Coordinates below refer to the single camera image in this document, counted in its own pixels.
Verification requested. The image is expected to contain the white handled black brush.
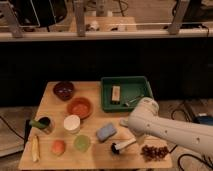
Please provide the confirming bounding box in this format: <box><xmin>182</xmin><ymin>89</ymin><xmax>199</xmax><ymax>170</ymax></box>
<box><xmin>111</xmin><ymin>138</ymin><xmax>136</xmax><ymax>155</ymax></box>

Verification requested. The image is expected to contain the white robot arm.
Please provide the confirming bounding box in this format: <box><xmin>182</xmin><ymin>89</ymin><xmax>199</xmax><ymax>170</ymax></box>
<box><xmin>128</xmin><ymin>97</ymin><xmax>213</xmax><ymax>157</ymax></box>

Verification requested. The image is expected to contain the red orange bowl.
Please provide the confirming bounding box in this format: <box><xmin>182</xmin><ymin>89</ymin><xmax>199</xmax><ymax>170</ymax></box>
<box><xmin>67</xmin><ymin>97</ymin><xmax>93</xmax><ymax>119</ymax></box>

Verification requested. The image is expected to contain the dark brown bowl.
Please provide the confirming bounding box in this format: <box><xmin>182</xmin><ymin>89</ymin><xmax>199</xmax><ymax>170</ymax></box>
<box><xmin>53</xmin><ymin>81</ymin><xmax>74</xmax><ymax>101</ymax></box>

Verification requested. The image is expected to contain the wooden block in tray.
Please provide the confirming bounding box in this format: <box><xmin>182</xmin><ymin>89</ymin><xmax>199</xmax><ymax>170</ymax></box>
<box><xmin>111</xmin><ymin>86</ymin><xmax>120</xmax><ymax>102</ymax></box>

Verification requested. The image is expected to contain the green plastic tray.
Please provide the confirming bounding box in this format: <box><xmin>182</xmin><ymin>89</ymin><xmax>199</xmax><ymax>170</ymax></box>
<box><xmin>101</xmin><ymin>76</ymin><xmax>153</xmax><ymax>113</ymax></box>

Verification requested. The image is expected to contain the metal utensil in tray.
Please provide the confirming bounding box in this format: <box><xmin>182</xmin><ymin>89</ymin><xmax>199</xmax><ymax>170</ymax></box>
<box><xmin>124</xmin><ymin>95</ymin><xmax>144</xmax><ymax>107</ymax></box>

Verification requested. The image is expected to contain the grey folded cloth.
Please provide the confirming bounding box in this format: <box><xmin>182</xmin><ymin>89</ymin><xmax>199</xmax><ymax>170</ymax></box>
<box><xmin>119</xmin><ymin>118</ymin><xmax>128</xmax><ymax>127</ymax></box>

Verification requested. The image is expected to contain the blue sponge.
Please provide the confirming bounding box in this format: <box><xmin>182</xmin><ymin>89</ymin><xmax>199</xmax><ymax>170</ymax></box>
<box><xmin>96</xmin><ymin>123</ymin><xmax>117</xmax><ymax>142</ymax></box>

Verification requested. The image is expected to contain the white cup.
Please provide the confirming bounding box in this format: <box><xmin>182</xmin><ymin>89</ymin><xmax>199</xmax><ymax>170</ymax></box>
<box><xmin>63</xmin><ymin>115</ymin><xmax>81</xmax><ymax>134</ymax></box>

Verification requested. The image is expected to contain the green cup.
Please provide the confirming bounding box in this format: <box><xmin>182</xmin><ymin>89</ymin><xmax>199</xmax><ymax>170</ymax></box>
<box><xmin>74</xmin><ymin>135</ymin><xmax>91</xmax><ymax>152</ymax></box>

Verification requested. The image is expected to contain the orange fruit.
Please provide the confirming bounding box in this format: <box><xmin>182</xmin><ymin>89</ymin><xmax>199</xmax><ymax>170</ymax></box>
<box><xmin>51</xmin><ymin>140</ymin><xmax>65</xmax><ymax>156</ymax></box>

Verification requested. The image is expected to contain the brown dried grape bunch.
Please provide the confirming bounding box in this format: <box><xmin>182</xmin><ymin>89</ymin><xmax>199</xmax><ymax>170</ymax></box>
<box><xmin>141</xmin><ymin>145</ymin><xmax>169</xmax><ymax>162</ymax></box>

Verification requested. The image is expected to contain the yellow corn cob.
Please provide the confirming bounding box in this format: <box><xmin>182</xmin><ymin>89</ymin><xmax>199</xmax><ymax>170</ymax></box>
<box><xmin>31</xmin><ymin>135</ymin><xmax>40</xmax><ymax>162</ymax></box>

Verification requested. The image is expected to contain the blue device on floor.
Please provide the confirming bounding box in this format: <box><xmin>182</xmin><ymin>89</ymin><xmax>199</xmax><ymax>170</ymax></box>
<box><xmin>197</xmin><ymin>116</ymin><xmax>213</xmax><ymax>126</ymax></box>

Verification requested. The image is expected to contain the black floor cable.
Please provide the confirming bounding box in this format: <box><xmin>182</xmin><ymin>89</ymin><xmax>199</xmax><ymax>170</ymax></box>
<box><xmin>169</xmin><ymin>103</ymin><xmax>213</xmax><ymax>171</ymax></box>

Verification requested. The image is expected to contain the white horizontal rail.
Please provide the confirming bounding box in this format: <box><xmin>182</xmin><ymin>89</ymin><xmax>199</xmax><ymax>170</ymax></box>
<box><xmin>0</xmin><ymin>28</ymin><xmax>213</xmax><ymax>42</ymax></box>

